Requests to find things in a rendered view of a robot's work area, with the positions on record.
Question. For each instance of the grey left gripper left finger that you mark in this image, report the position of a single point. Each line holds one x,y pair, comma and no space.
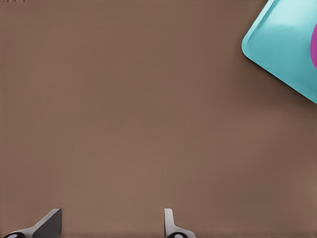
47,224

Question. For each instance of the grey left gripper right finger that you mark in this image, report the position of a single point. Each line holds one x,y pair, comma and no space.
169,223

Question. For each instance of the teal tray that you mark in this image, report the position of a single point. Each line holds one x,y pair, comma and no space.
280,42

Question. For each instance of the magenta plate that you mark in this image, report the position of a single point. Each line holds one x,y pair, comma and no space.
314,47

